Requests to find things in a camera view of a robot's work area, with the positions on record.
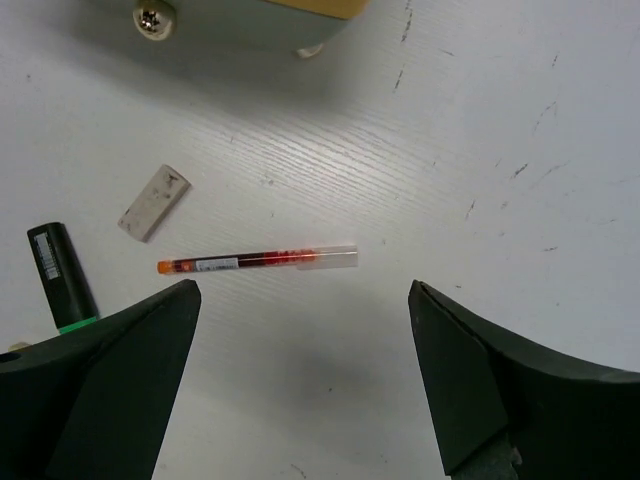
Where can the green black highlighter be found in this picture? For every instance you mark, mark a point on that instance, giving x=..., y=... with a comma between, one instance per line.
x=66, y=288

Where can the red gel pen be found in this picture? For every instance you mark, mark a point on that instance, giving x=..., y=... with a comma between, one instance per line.
x=302, y=259

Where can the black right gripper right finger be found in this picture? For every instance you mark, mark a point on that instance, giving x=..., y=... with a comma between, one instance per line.
x=505, y=407

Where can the round cream drawer organizer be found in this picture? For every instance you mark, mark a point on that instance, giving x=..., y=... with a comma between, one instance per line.
x=300, y=27

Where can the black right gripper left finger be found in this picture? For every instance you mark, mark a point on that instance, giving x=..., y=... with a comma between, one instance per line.
x=95, y=403

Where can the white rectangular eraser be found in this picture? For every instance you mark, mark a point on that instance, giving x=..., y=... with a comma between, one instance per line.
x=154, y=203

